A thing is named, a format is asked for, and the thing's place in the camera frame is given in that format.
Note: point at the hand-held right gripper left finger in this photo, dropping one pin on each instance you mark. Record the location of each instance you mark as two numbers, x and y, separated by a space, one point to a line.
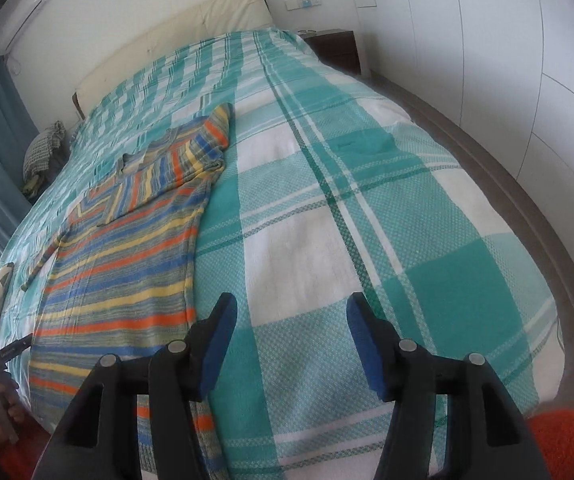
219 345

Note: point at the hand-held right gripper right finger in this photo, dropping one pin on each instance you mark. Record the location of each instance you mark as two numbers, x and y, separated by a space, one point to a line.
362 345

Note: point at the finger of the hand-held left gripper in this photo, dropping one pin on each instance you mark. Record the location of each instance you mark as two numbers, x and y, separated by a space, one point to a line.
24 344

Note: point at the striped knit sweater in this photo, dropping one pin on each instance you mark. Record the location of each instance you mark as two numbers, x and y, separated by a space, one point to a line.
117 270

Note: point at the person's left hand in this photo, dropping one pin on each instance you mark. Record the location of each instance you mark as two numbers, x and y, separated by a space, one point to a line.
16 414

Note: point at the teal plaid bedspread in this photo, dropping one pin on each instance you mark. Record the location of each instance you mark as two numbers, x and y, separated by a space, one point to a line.
367 210

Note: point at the yellow cloth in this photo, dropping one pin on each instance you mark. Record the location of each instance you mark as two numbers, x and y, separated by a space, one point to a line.
32 187

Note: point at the dark cloth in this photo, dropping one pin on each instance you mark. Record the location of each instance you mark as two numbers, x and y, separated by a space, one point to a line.
59 165

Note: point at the checkered cloth bundle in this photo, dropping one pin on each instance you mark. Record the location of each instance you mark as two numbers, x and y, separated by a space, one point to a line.
42 152

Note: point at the dark wooden nightstand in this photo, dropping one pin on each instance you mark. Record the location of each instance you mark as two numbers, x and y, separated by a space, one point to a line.
339 50

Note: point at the white wardrobe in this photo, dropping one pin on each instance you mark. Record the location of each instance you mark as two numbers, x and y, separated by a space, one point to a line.
492 60

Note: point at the cream padded headboard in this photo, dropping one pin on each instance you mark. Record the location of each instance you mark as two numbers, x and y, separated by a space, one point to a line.
192 25

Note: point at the white air conditioner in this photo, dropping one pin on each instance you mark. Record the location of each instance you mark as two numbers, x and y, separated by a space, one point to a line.
24 15

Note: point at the grey bed frame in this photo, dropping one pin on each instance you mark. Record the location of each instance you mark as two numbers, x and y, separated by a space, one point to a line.
542 210

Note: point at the white wall socket panel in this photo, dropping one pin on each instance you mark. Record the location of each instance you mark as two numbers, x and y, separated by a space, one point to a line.
307 0

